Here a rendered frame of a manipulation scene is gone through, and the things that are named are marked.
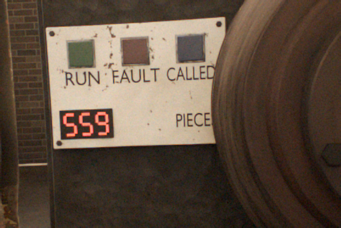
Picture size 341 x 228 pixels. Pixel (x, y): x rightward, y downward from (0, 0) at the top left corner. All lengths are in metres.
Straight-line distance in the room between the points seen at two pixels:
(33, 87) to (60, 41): 6.21
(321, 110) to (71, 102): 0.38
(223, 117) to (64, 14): 0.31
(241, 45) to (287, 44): 0.06
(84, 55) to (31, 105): 6.25
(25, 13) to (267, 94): 6.46
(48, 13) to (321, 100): 0.44
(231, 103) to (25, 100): 6.44
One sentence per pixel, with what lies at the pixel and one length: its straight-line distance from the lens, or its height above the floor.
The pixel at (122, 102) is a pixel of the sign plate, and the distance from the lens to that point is 0.88.
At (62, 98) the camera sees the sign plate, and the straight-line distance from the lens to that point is 0.90.
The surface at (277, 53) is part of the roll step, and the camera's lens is 0.73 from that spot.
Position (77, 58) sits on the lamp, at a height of 1.19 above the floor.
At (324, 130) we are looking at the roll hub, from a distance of 0.67.
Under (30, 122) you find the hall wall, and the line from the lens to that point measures 7.15.
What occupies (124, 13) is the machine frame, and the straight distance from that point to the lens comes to 0.90.
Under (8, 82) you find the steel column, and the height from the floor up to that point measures 1.08.
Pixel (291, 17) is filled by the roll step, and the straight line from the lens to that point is 0.73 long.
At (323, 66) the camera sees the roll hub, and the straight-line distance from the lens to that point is 0.67.
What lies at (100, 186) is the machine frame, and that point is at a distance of 0.93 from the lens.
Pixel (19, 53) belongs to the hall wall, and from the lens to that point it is 7.13.
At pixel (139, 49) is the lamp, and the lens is 0.87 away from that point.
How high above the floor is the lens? 1.19
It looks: 5 degrees down
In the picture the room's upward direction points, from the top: 3 degrees counter-clockwise
